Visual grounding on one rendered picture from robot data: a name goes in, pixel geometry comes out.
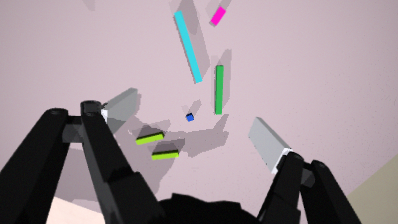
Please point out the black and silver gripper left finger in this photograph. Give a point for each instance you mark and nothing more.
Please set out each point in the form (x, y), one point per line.
(29, 179)

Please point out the magenta rod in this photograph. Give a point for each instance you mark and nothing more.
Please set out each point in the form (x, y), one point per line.
(219, 14)

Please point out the small blue cube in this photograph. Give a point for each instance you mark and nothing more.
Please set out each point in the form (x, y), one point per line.
(190, 117)

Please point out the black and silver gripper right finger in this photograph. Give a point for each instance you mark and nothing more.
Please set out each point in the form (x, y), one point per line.
(323, 200)

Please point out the turquoise rod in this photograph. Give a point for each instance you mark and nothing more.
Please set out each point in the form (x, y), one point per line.
(188, 46)

